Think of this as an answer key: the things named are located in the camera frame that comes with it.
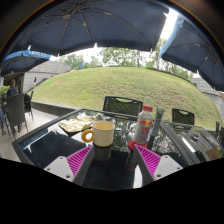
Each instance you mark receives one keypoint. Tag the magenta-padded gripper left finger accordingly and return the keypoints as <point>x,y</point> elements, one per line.
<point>78,160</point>

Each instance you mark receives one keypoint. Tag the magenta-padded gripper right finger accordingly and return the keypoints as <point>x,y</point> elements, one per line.
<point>148,160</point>

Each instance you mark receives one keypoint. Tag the red-capped clear drink bottle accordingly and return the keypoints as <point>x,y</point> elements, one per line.
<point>144,128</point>

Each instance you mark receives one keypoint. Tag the crumpled yellow foil packet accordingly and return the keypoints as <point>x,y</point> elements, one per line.
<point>76,125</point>

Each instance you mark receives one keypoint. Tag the grey tube with coloured label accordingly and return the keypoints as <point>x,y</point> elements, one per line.
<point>156,125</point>

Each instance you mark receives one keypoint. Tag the black mesh patio chair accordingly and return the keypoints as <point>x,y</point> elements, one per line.
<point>121,106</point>
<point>183,116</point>

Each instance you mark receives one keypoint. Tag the dark wicker chair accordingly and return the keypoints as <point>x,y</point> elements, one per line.
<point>16,111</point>
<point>29,103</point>

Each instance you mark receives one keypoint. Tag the person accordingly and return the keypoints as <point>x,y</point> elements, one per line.
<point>12,90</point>
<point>2,120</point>

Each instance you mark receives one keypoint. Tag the blue umbrella with white print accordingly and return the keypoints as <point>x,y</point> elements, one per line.
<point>23,61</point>

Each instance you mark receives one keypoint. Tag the navy umbrella with light-blue edge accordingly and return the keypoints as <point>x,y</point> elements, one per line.
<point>200,53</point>

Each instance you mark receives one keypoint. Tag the large navy patio umbrella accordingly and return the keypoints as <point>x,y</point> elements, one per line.
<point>90,23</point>

